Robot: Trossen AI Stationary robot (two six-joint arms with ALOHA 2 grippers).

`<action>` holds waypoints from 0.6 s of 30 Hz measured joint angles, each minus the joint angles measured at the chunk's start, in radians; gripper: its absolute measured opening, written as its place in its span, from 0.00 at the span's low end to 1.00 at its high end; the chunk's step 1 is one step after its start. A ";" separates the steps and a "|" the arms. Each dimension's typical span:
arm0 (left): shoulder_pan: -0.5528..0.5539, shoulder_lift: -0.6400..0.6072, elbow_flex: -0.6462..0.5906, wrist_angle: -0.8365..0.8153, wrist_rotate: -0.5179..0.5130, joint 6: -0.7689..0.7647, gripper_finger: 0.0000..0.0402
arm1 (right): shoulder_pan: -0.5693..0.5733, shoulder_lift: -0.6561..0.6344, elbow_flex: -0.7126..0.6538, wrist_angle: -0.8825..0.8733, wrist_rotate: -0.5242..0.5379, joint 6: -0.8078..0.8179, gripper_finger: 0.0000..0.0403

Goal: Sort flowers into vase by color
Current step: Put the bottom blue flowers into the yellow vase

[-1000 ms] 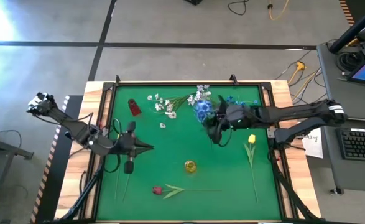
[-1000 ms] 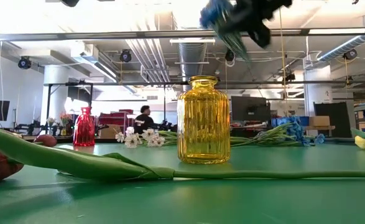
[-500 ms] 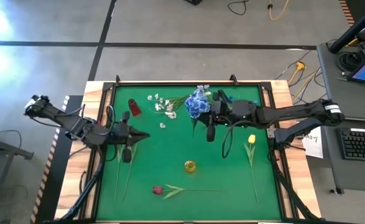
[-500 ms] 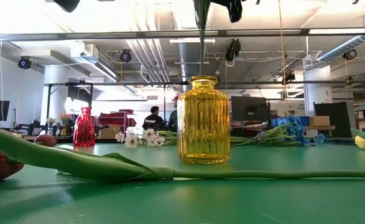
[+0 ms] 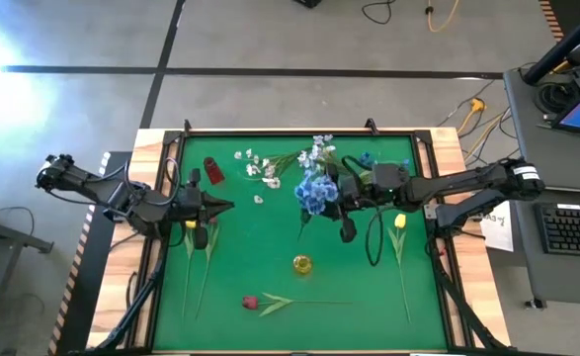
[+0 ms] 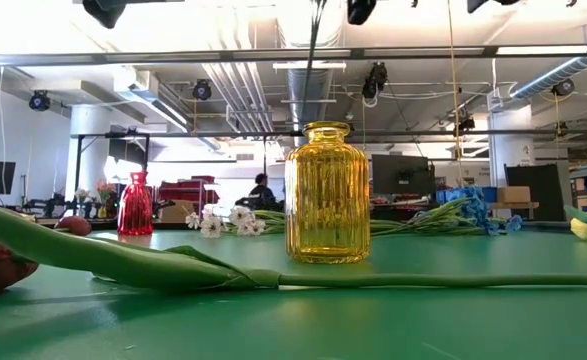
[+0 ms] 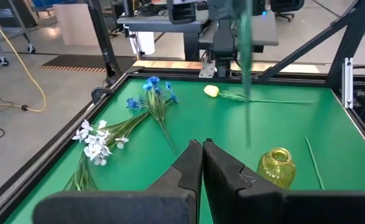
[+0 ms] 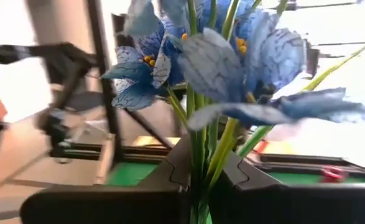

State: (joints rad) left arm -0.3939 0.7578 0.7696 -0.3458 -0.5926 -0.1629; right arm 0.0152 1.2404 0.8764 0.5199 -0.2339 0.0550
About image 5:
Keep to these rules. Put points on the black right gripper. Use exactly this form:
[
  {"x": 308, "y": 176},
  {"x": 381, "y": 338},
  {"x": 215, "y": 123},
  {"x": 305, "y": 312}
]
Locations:
[{"x": 356, "y": 194}]

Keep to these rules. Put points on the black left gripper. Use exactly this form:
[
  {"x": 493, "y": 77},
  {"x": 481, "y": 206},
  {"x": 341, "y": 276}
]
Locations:
[{"x": 190, "y": 204}]

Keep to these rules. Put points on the blue artificial hydrangea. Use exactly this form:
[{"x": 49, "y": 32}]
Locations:
[{"x": 314, "y": 193}]

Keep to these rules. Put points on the red artificial tulip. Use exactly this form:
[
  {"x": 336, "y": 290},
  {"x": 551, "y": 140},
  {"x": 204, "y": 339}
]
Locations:
[
  {"x": 250, "y": 302},
  {"x": 212, "y": 242}
]

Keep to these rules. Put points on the small blue flower spray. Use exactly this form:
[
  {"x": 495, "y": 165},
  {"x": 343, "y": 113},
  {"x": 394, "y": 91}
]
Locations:
[{"x": 366, "y": 159}]

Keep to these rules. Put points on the white artificial flower spray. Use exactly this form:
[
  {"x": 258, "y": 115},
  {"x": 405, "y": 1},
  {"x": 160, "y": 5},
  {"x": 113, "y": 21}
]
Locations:
[
  {"x": 314, "y": 151},
  {"x": 270, "y": 172}
]

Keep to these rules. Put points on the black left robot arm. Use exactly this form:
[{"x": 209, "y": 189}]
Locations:
[{"x": 97, "y": 185}]

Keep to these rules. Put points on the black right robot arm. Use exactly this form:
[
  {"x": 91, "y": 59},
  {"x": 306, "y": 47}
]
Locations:
[{"x": 467, "y": 180}]

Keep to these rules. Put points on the red ribbed glass vase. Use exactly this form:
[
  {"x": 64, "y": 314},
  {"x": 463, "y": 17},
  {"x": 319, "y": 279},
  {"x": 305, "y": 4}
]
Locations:
[{"x": 214, "y": 171}]

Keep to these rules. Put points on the yellow ribbed glass vase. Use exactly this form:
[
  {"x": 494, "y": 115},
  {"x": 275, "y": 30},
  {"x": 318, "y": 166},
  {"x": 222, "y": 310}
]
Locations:
[{"x": 303, "y": 265}]

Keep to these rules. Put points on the loose white blossom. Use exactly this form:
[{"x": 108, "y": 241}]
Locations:
[{"x": 258, "y": 199}]

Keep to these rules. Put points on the green table mat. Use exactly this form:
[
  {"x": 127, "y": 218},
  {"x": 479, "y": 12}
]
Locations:
[{"x": 250, "y": 257}]

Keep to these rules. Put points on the black clamp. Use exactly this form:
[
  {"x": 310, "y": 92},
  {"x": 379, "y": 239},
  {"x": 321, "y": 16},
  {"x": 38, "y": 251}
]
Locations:
[
  {"x": 371, "y": 126},
  {"x": 187, "y": 127}
]

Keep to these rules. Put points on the wooden table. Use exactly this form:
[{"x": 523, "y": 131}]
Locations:
[{"x": 121, "y": 257}]

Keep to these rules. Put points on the black board with hazard stripe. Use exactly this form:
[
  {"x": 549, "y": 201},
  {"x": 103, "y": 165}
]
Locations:
[{"x": 87, "y": 277}]

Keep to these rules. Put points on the white paper sheet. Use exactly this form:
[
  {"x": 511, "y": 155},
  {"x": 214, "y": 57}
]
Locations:
[{"x": 499, "y": 232}]

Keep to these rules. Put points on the grey metal stand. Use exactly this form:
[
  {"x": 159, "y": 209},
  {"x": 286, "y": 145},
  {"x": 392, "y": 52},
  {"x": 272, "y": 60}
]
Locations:
[{"x": 18, "y": 237}]

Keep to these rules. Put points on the black keyboard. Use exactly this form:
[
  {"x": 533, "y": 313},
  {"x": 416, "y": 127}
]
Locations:
[{"x": 571, "y": 230}]

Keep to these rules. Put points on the grey desk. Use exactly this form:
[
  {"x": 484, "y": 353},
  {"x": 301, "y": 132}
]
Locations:
[{"x": 566, "y": 282}]

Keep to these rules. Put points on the black stand pole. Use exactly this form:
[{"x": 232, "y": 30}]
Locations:
[{"x": 561, "y": 49}]

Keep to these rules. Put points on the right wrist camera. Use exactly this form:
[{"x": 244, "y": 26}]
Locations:
[{"x": 348, "y": 231}]

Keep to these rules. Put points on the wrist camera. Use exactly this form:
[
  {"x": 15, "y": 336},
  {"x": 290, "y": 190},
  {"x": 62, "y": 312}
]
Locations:
[
  {"x": 200, "y": 238},
  {"x": 348, "y": 231}
]

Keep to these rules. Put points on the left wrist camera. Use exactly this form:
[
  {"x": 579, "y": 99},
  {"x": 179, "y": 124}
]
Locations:
[{"x": 200, "y": 238}]

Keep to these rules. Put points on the black aluminium table frame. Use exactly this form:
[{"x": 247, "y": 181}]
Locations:
[{"x": 299, "y": 133}]

